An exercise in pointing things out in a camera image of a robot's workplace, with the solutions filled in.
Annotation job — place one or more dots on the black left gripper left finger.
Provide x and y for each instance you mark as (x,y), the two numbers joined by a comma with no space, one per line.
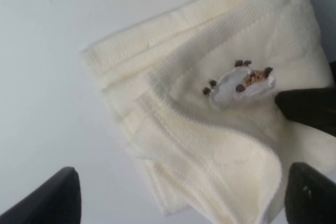
(57,200)

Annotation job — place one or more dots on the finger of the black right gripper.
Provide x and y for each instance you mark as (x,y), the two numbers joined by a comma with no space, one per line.
(311,107)

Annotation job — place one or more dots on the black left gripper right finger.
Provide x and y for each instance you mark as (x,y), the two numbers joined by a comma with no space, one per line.
(309,197)

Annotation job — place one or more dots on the cream white towel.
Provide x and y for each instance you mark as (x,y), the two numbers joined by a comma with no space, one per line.
(193,92)

